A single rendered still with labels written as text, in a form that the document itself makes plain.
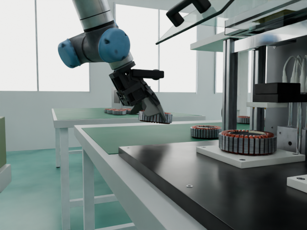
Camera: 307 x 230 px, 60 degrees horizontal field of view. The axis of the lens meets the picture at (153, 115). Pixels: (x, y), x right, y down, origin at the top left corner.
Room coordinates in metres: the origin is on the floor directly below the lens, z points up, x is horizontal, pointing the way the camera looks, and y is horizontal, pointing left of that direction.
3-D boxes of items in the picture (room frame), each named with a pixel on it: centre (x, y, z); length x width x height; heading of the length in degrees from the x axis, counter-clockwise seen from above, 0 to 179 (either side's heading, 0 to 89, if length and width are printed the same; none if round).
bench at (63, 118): (2.71, 0.44, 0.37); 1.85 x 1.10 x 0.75; 21
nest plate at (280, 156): (0.54, -0.19, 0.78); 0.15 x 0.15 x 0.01; 21
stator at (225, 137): (0.54, -0.19, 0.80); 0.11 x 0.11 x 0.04
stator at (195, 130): (0.94, -0.19, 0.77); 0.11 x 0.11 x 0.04
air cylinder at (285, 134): (0.59, -0.33, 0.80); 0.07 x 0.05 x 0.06; 21
